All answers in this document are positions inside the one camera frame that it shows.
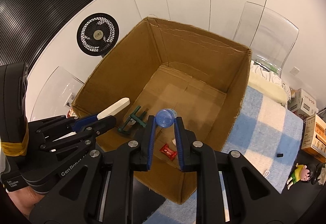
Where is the red candy wrapper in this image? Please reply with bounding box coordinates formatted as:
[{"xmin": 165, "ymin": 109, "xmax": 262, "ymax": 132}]
[{"xmin": 160, "ymin": 143, "xmax": 177, "ymax": 161}]

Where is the blue pink lip balm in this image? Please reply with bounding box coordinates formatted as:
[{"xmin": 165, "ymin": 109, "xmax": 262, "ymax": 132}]
[{"xmin": 155, "ymin": 109, "xmax": 177, "ymax": 128}]

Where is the green toy stool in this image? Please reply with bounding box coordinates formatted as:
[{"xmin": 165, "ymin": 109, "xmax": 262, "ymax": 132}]
[{"xmin": 118, "ymin": 105, "xmax": 147, "ymax": 135}]

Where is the person left hand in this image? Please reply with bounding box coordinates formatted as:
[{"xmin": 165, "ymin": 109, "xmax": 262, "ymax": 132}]
[{"xmin": 8, "ymin": 186, "xmax": 44, "ymax": 218}]

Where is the clear acrylic chair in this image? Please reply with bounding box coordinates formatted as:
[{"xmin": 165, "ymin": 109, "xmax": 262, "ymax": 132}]
[
  {"xmin": 30, "ymin": 67, "xmax": 83, "ymax": 121},
  {"xmin": 233, "ymin": 2, "xmax": 299, "ymax": 76}
]

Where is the large cardboard box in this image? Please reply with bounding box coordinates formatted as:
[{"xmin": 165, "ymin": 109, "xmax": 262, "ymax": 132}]
[{"xmin": 71, "ymin": 16, "xmax": 253, "ymax": 205}]

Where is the blue white checkered blanket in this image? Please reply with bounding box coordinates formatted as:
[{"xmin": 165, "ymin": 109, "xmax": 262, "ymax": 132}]
[{"xmin": 143, "ymin": 86, "xmax": 303, "ymax": 223}]

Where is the black standing fan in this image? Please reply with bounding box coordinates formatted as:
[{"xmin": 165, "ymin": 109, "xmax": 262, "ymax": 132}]
[{"xmin": 76, "ymin": 13, "xmax": 119, "ymax": 57}]

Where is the white cushion on chair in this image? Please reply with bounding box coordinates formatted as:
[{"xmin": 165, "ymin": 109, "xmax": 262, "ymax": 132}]
[{"xmin": 248, "ymin": 60, "xmax": 291, "ymax": 107}]

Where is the cartoon boy figurine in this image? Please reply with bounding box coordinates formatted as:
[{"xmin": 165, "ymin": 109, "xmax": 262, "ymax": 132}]
[{"xmin": 286, "ymin": 164, "xmax": 311, "ymax": 190}]

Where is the black vase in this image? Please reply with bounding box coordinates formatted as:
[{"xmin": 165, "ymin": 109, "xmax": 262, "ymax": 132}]
[{"xmin": 309, "ymin": 163, "xmax": 325, "ymax": 185}]

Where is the white small carton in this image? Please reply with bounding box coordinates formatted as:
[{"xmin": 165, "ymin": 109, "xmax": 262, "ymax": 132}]
[{"xmin": 287, "ymin": 89, "xmax": 318, "ymax": 120}]

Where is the orange white cardboard box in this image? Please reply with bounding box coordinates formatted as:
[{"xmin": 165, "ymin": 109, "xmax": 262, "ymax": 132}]
[{"xmin": 301, "ymin": 113, "xmax": 326, "ymax": 163}]

